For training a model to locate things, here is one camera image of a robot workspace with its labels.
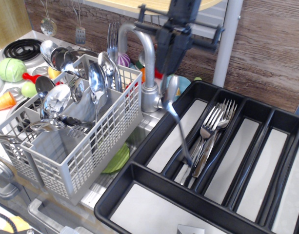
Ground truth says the black coil stove burner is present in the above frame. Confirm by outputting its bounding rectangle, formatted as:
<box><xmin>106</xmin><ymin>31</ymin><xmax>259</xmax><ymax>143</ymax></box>
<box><xmin>2</xmin><ymin>39</ymin><xmax>41</xmax><ymax>61</ymax></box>

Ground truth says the large silver spoon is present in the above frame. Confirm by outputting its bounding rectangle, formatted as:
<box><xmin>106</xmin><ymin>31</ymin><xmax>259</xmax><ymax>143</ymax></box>
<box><xmin>88</xmin><ymin>62</ymin><xmax>107</xmax><ymax>124</ymax></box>
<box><xmin>40</xmin><ymin>84</ymin><xmax>71</xmax><ymax>119</ymax></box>

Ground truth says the silver spoon back left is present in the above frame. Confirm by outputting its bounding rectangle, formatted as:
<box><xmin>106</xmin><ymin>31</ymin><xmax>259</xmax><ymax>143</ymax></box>
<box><xmin>40</xmin><ymin>40</ymin><xmax>79</xmax><ymax>76</ymax></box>

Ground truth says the light blue toy bowl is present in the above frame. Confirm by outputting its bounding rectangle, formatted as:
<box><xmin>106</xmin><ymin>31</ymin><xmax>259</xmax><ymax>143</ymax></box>
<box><xmin>160</xmin><ymin>75</ymin><xmax>191</xmax><ymax>103</ymax></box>

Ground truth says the large silver spoon front left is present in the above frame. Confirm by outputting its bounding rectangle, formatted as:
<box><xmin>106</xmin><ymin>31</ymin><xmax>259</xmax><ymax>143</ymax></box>
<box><xmin>40</xmin><ymin>84</ymin><xmax>71</xmax><ymax>119</ymax></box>

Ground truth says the silver spoon lying low left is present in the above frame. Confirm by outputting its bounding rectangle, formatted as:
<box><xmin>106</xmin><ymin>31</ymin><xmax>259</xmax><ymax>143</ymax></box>
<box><xmin>30</xmin><ymin>119</ymin><xmax>66</xmax><ymax>132</ymax></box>

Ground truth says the green toy cabbage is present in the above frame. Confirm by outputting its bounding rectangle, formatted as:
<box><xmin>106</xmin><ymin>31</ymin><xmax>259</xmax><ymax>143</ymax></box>
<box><xmin>0</xmin><ymin>58</ymin><xmax>27</xmax><ymax>82</ymax></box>

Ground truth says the silver fork in tray left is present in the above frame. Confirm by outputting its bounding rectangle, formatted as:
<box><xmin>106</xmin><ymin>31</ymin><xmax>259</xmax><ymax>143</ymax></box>
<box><xmin>177</xmin><ymin>102</ymin><xmax>226</xmax><ymax>185</ymax></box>

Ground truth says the silver fork lying in basket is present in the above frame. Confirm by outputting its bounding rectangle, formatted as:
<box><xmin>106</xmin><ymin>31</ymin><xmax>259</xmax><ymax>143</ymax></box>
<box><xmin>57</xmin><ymin>115</ymin><xmax>93</xmax><ymax>138</ymax></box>

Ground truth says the small silver spoon middle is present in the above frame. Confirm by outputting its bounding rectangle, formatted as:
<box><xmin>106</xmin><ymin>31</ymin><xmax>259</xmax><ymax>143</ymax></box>
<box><xmin>71</xmin><ymin>78</ymin><xmax>84</xmax><ymax>104</ymax></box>

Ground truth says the hanging small metal spatula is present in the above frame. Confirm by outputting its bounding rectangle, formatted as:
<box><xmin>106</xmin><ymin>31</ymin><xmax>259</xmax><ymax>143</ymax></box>
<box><xmin>73</xmin><ymin>1</ymin><xmax>86</xmax><ymax>44</ymax></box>

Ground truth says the dark silver spoon left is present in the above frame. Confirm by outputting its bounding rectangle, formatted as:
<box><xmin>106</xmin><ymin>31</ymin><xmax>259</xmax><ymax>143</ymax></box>
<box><xmin>35</xmin><ymin>76</ymin><xmax>55</xmax><ymax>100</ymax></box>

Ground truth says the silver fork in tray right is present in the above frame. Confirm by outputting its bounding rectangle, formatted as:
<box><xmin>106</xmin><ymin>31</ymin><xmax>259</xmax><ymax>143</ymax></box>
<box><xmin>192</xmin><ymin>99</ymin><xmax>238</xmax><ymax>178</ymax></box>

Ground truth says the silver spoon beside tall fork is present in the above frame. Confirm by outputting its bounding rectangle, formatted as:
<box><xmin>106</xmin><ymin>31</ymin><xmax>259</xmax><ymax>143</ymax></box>
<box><xmin>98</xmin><ymin>51</ymin><xmax>115</xmax><ymax>90</ymax></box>

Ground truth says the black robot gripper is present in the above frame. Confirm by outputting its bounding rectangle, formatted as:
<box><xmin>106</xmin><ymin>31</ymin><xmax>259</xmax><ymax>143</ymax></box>
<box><xmin>135</xmin><ymin>0</ymin><xmax>224</xmax><ymax>73</ymax></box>

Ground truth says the red toy pepper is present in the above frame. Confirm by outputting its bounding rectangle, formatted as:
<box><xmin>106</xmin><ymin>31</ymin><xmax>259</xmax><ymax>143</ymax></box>
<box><xmin>155</xmin><ymin>68</ymin><xmax>163</xmax><ymax>79</ymax></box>

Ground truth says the grey metal pole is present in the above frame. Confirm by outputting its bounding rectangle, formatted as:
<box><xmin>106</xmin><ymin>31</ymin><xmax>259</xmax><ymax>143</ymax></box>
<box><xmin>212</xmin><ymin>0</ymin><xmax>243</xmax><ymax>87</ymax></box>

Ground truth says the orange toy carrot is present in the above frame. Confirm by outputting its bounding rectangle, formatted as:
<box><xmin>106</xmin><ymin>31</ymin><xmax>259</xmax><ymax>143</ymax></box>
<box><xmin>0</xmin><ymin>92</ymin><xmax>17</xmax><ymax>111</ymax></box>

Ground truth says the silver curved faucet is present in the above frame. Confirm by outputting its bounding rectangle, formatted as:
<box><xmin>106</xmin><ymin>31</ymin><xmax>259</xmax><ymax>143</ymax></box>
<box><xmin>118</xmin><ymin>22</ymin><xmax>179</xmax><ymax>113</ymax></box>

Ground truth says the hanging metal skimmer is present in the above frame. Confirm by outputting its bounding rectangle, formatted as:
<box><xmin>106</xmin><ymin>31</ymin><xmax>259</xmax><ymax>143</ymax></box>
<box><xmin>40</xmin><ymin>0</ymin><xmax>57</xmax><ymax>37</ymax></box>

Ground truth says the light wooden shelf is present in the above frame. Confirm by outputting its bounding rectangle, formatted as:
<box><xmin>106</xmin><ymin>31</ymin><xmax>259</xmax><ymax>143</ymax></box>
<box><xmin>83</xmin><ymin>0</ymin><xmax>223</xmax><ymax>16</ymax></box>

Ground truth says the silver utensil at left edge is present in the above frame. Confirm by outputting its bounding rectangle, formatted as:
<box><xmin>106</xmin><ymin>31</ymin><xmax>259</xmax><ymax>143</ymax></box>
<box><xmin>0</xmin><ymin>135</ymin><xmax>22</xmax><ymax>145</ymax></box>

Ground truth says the large silver spoon centre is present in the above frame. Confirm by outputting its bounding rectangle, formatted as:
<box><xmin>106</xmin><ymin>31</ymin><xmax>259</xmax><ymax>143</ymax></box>
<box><xmin>88</xmin><ymin>62</ymin><xmax>107</xmax><ymax>124</ymax></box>

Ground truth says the grey plastic cutlery basket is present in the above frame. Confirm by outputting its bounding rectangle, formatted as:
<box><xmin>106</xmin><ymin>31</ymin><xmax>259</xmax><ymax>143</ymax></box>
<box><xmin>0</xmin><ymin>66</ymin><xmax>142</xmax><ymax>205</ymax></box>

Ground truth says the green toy plate in sink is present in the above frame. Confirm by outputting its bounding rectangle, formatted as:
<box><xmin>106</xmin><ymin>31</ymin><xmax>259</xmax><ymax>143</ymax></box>
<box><xmin>102</xmin><ymin>143</ymin><xmax>130</xmax><ymax>174</ymax></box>

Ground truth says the purple white toy onion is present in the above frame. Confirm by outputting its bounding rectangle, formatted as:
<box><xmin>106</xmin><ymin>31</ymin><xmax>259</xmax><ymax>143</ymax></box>
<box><xmin>118</xmin><ymin>52</ymin><xmax>131</xmax><ymax>67</ymax></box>

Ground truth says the black cutlery tray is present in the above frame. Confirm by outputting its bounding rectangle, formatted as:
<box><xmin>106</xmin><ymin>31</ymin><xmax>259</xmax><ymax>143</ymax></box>
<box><xmin>94</xmin><ymin>81</ymin><xmax>299</xmax><ymax>234</ymax></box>

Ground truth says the tall upright silver fork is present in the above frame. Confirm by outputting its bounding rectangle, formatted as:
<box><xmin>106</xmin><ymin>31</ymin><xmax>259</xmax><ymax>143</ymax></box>
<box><xmin>107</xmin><ymin>22</ymin><xmax>123</xmax><ymax>92</ymax></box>

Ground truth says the silver fork in tray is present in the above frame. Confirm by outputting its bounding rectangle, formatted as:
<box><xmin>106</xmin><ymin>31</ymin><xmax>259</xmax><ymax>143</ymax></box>
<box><xmin>192</xmin><ymin>99</ymin><xmax>238</xmax><ymax>178</ymax></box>
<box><xmin>177</xmin><ymin>102</ymin><xmax>226</xmax><ymax>185</ymax></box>

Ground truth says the silver fork with wide head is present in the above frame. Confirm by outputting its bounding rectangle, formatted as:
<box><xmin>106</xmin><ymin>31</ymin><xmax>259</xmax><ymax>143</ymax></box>
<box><xmin>161</xmin><ymin>74</ymin><xmax>192</xmax><ymax>167</ymax></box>

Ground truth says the green toy apple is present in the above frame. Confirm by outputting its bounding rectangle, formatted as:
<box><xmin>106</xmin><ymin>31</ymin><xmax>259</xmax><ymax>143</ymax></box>
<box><xmin>21</xmin><ymin>81</ymin><xmax>37</xmax><ymax>98</ymax></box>

